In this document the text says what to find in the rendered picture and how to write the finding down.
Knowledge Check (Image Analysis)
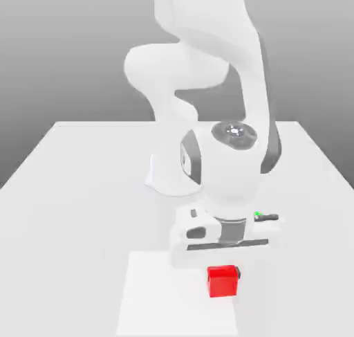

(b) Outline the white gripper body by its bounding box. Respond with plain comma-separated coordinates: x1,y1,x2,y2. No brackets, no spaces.
169,238,279,271

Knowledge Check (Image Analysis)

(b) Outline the small red cube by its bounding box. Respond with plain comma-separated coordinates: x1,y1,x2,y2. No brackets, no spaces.
207,264,239,299

